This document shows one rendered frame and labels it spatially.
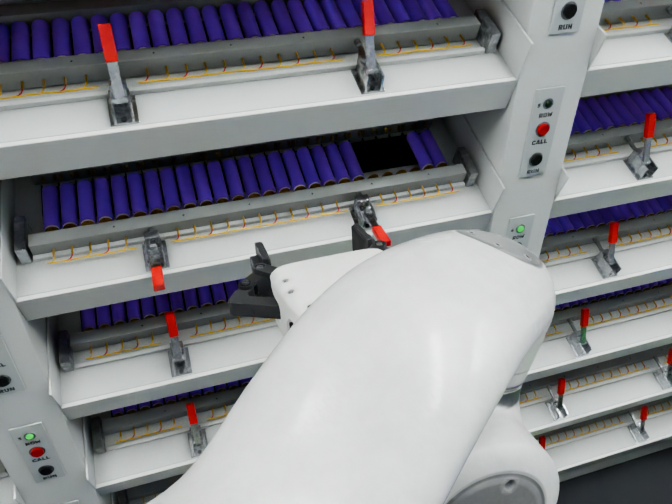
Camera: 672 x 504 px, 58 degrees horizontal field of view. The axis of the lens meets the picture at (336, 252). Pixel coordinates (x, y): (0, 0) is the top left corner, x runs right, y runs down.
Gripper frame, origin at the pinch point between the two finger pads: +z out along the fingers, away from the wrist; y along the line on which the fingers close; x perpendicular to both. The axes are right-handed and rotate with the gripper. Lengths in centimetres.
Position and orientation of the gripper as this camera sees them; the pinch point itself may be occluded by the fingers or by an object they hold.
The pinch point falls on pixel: (311, 251)
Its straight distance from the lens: 55.6
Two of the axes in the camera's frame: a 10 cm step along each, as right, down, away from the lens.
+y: 9.5, -1.8, 2.4
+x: -0.6, -9.0, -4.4
